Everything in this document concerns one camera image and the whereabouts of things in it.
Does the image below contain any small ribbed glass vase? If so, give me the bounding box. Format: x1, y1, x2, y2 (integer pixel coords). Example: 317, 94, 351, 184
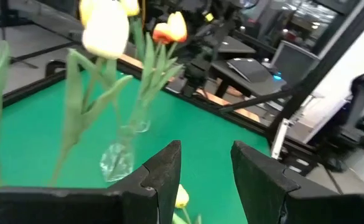
99, 124, 136, 184

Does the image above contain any black rig strut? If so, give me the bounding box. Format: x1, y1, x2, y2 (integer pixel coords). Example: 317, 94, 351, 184
264, 0, 364, 147

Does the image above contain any laptop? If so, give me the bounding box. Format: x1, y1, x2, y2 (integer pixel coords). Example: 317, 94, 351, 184
226, 57, 281, 82

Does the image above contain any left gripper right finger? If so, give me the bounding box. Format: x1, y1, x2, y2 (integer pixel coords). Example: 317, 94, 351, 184
230, 140, 338, 224

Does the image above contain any tall slim glass vase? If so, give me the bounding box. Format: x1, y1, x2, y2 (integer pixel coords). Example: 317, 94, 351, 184
134, 102, 153, 134

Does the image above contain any silver bracket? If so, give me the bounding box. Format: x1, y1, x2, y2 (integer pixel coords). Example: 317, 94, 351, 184
270, 118, 290, 160

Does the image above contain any orange yellow artificial tulip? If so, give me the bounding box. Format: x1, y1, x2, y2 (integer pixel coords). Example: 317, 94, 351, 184
134, 23, 173, 147
138, 11, 189, 147

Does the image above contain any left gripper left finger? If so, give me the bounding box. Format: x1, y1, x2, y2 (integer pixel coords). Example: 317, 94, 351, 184
107, 139, 182, 224

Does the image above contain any grey side desk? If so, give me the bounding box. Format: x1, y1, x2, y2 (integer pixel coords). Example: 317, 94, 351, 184
211, 58, 290, 99

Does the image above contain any black clamp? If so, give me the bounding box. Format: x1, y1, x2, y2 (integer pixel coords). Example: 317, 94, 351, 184
44, 58, 68, 78

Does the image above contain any green table mat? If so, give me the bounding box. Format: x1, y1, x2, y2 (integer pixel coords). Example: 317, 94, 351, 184
0, 70, 271, 224

